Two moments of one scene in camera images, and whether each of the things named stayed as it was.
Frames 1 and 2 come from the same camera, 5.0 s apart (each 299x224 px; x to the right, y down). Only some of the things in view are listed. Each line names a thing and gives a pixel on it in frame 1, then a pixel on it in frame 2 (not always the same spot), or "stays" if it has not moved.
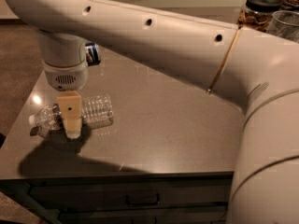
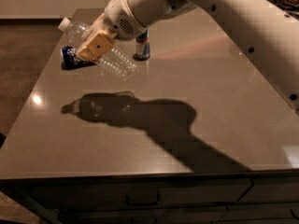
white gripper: x=65 y=77 to x=120 y=14
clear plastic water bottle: x=96 y=111 to x=115 y=63
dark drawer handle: x=136 y=200 stays
